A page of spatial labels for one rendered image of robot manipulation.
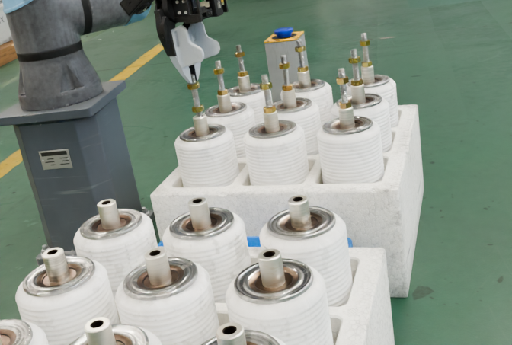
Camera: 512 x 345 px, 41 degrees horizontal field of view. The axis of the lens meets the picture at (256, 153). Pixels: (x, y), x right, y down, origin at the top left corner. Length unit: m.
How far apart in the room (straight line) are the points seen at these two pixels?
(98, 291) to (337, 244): 0.25
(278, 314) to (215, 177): 0.50
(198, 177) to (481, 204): 0.55
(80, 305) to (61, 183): 0.60
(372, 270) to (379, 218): 0.22
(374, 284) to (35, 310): 0.36
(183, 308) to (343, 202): 0.40
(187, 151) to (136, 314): 0.45
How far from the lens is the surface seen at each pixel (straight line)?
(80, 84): 1.27
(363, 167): 1.02
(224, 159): 1.09
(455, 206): 1.34
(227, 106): 1.20
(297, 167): 1.06
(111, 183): 1.30
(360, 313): 0.73
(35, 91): 1.27
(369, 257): 0.83
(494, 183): 1.43
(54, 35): 1.26
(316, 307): 0.64
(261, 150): 1.04
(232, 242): 0.77
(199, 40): 1.08
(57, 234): 1.36
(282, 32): 1.43
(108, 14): 1.29
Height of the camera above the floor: 0.59
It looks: 20 degrees down
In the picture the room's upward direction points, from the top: 9 degrees counter-clockwise
